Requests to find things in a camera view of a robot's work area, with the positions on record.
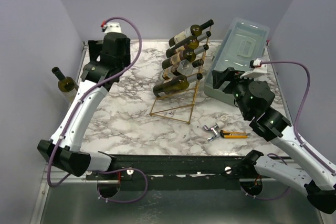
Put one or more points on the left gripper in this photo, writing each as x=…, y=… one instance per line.
x=96, y=48

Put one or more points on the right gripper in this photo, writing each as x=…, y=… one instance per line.
x=226, y=81

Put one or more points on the dark wine bottle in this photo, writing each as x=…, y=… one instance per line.
x=65, y=84
x=176, y=84

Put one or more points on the clear glass bottle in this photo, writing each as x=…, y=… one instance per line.
x=183, y=67

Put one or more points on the wine bottle brown label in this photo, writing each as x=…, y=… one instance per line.
x=191, y=42

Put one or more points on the wine bottle white label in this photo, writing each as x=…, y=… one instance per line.
x=193, y=30

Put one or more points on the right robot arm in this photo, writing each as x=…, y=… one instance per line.
x=316, y=177

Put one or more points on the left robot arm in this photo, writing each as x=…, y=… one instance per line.
x=107, y=58

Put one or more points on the white plastic pipe fitting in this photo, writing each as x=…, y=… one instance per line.
x=222, y=121

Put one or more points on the translucent green plastic toolbox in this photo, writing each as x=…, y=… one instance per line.
x=243, y=42

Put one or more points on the yellow utility knife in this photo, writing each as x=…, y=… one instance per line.
x=227, y=134

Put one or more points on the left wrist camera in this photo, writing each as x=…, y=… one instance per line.
x=111, y=27

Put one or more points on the gold wire wine rack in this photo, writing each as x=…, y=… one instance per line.
x=180, y=106

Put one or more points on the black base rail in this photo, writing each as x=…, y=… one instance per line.
x=167, y=172

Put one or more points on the aluminium frame rail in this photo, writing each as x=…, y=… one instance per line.
x=57, y=174

